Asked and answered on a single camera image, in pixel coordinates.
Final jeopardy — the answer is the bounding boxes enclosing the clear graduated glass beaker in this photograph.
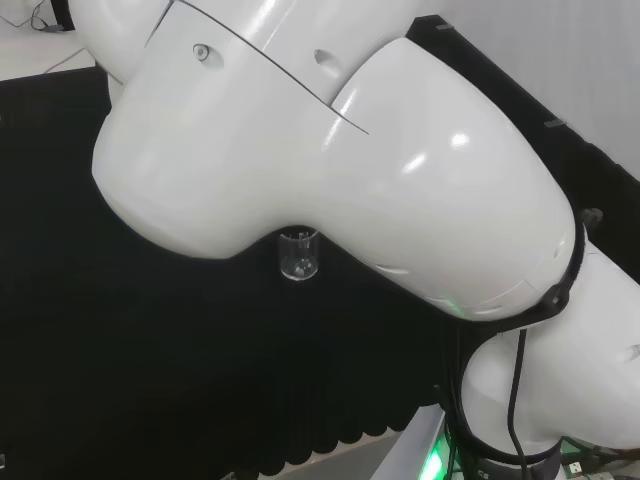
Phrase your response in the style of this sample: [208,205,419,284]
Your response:
[276,225,322,284]

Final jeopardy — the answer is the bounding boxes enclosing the black bench cloth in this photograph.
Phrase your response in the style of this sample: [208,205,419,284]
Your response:
[0,14,640,480]

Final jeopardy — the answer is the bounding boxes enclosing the pale base board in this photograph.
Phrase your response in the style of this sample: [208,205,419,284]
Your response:
[259,403,454,480]

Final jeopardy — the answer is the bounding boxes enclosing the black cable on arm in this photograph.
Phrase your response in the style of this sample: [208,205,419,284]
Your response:
[506,327,529,480]

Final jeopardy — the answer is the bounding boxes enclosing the black arm strap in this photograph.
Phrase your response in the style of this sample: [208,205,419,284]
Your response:
[537,212,590,324]

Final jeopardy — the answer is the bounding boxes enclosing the thin grey cable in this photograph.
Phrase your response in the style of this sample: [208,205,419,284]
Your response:
[0,0,67,35]

